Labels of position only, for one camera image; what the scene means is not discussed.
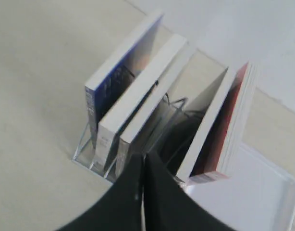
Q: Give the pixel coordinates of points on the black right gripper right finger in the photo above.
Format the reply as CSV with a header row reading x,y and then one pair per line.
x,y
168,208

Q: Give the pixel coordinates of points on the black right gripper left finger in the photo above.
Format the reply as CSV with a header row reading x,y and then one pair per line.
x,y
119,209

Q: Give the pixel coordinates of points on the blue book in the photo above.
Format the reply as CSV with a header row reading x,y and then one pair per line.
x,y
119,70

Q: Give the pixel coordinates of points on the black white book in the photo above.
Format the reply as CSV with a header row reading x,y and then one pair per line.
x,y
210,120

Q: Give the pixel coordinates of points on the dark brown book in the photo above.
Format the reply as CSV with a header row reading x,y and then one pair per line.
x,y
193,78

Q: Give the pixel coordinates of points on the grey white book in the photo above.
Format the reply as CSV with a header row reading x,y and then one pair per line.
x,y
115,118

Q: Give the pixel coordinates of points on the pink red book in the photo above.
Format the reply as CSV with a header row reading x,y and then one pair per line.
x,y
220,147

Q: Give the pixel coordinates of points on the white plastic tray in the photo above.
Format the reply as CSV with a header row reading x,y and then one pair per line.
x,y
260,196

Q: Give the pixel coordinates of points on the white wire book rack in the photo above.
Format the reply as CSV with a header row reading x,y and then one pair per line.
x,y
144,130

